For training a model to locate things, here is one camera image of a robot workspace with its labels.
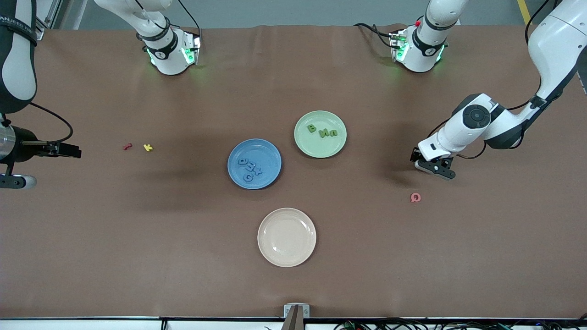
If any green plate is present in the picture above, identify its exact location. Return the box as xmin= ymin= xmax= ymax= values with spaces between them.
xmin=294 ymin=110 xmax=347 ymax=159

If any brown table cover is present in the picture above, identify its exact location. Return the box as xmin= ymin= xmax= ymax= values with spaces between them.
xmin=0 ymin=24 xmax=587 ymax=320

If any blue plate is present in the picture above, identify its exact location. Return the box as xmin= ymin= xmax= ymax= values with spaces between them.
xmin=227 ymin=138 xmax=282 ymax=190

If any beige plate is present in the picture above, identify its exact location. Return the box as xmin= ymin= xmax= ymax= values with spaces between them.
xmin=257 ymin=208 xmax=317 ymax=268

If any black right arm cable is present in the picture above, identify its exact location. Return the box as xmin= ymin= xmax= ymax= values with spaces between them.
xmin=28 ymin=102 xmax=74 ymax=143

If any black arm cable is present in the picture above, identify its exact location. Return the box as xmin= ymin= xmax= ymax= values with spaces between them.
xmin=28 ymin=102 xmax=74 ymax=143
xmin=426 ymin=0 xmax=558 ymax=160

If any aluminium frame profile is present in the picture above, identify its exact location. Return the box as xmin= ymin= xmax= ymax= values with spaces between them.
xmin=34 ymin=0 xmax=65 ymax=32

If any black left base cable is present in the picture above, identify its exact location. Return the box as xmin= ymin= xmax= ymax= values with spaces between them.
xmin=353 ymin=22 xmax=402 ymax=50

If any black base cable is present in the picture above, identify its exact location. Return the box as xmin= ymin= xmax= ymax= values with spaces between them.
xmin=177 ymin=0 xmax=203 ymax=43
xmin=353 ymin=22 xmax=402 ymax=50

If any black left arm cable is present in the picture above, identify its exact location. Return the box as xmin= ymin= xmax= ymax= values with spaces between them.
xmin=426 ymin=0 xmax=558 ymax=160

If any tangled floor cable bundle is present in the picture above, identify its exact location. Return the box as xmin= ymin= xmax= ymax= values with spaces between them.
xmin=332 ymin=315 xmax=587 ymax=330

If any white table edge rail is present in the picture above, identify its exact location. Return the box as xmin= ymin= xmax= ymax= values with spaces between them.
xmin=0 ymin=318 xmax=587 ymax=330

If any black right base cable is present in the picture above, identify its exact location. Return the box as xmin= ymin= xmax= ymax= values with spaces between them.
xmin=177 ymin=0 xmax=203 ymax=43

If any grey metal table bracket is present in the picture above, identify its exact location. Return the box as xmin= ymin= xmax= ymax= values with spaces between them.
xmin=284 ymin=303 xmax=310 ymax=318

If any brown camera post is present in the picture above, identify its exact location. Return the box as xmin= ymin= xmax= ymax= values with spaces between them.
xmin=281 ymin=306 xmax=304 ymax=330

